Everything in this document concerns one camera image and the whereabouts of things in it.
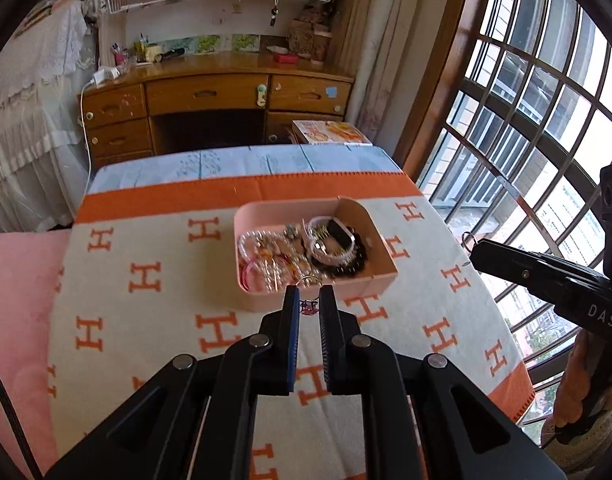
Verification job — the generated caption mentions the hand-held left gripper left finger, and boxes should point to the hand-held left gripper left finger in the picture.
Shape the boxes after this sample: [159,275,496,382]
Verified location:
[46,284,301,480]

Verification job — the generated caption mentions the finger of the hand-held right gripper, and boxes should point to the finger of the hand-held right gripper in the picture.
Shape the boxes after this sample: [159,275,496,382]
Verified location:
[468,239,612,307]

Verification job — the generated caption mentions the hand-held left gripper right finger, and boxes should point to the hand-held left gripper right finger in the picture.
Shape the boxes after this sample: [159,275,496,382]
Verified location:
[318,284,567,480]

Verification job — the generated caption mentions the pink box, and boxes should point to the pink box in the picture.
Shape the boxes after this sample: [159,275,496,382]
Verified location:
[234,196,399,310]

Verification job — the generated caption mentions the red braided bracelet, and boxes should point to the red braided bracelet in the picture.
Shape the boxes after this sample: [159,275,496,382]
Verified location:
[240,257,287,291]

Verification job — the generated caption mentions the jewellery pile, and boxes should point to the jewellery pile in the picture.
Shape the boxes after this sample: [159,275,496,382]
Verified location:
[238,230,287,291]

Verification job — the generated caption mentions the silver leaf hair comb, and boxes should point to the silver leaf hair comb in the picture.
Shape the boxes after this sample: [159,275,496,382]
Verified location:
[286,220,337,251]

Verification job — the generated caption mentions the person's right hand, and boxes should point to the person's right hand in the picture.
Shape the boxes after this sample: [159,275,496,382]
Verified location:
[551,330,594,428]

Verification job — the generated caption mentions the orange patterned blanket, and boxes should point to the orange patterned blanket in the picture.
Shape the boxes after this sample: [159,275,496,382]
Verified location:
[48,172,537,480]

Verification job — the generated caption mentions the blue leaf-print sheet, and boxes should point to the blue leaf-print sheet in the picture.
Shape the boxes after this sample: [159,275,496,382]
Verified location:
[88,144,401,193]

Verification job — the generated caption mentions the orange magazine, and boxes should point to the orange magazine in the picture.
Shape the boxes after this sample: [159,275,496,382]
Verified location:
[291,119,374,147]

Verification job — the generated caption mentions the pale floral curtain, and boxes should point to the pale floral curtain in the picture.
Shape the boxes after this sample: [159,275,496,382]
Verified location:
[343,0,437,146]

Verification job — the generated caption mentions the wooden desk with drawers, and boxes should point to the wooden desk with drawers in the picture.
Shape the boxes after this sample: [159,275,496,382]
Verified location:
[78,50,357,171]

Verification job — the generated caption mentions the pink bed sheet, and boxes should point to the pink bed sheet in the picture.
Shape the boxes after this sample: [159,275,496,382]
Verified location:
[0,230,76,480]

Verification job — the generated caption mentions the brown lidded jar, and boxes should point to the brown lidded jar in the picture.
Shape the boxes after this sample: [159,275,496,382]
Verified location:
[313,30,333,63]

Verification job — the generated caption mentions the brown patterned canister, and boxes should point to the brown patterned canister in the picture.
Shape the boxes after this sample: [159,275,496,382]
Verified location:
[286,5,331,56]

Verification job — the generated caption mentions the green picture cards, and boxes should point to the green picture cards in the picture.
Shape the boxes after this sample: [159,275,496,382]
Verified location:
[186,34,261,55]

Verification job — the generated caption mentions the white power strip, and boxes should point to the white power strip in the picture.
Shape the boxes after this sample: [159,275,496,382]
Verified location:
[90,66,121,86]

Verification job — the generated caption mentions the white lace furniture cover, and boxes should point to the white lace furniture cover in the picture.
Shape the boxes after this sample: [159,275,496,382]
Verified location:
[0,0,99,233]

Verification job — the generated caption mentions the stack of books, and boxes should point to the stack of books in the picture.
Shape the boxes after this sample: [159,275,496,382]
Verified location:
[16,0,94,36]

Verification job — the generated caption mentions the black bead bracelet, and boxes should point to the black bead bracelet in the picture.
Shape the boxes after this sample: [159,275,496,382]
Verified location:
[306,240,369,277]

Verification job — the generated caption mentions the white pearl bracelet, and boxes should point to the white pearl bracelet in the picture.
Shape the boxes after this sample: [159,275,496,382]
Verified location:
[306,215,359,263]

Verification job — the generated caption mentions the wooden window frame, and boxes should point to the wooden window frame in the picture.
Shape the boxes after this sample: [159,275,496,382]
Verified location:
[393,0,497,181]

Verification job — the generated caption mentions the white power cable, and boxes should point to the white power cable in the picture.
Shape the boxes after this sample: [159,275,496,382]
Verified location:
[77,82,94,186]

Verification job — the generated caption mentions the black cable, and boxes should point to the black cable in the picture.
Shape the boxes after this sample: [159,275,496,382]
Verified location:
[0,350,41,480]

